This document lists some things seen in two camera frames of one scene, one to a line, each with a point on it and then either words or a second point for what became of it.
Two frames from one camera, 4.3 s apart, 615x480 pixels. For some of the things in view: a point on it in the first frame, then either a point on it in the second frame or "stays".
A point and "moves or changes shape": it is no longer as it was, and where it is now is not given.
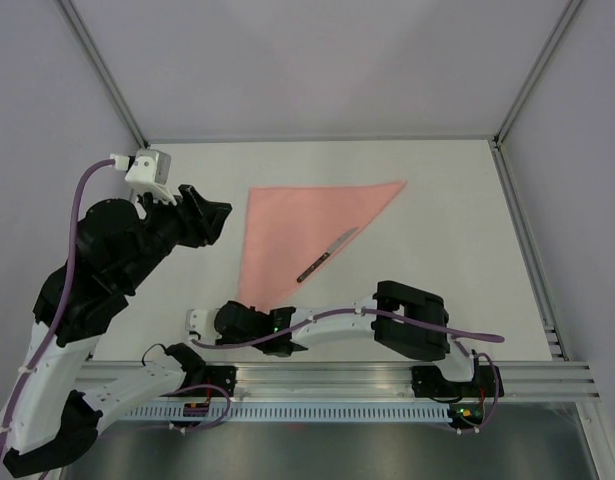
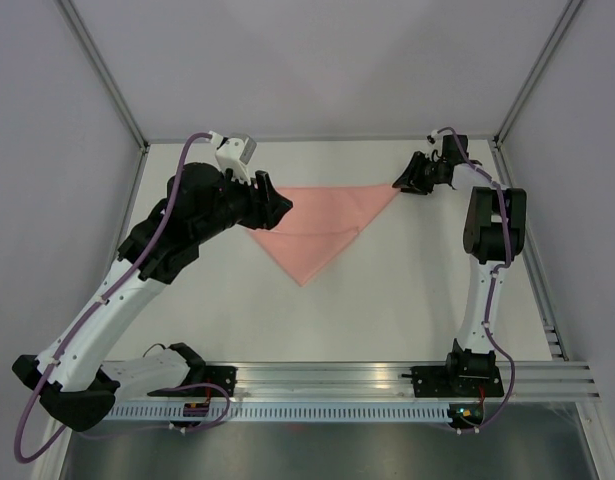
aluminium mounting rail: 377,381 stays
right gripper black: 226,340 → 411,176
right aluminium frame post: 567,15 stays
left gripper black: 212,215 → 267,207
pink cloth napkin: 289,228 moves or changes shape
